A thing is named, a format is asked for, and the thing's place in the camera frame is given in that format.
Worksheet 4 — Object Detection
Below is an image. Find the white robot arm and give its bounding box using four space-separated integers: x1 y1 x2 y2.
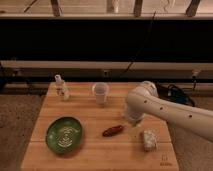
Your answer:
125 81 213 142

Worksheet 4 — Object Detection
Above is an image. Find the green ceramic plate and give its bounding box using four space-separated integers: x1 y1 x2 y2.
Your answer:
45 117 83 155

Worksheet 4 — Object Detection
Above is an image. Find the small clear spray bottle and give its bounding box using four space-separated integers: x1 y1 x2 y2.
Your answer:
55 75 70 101

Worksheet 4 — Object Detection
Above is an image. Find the black hanging cable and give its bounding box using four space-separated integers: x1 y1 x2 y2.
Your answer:
119 11 157 77

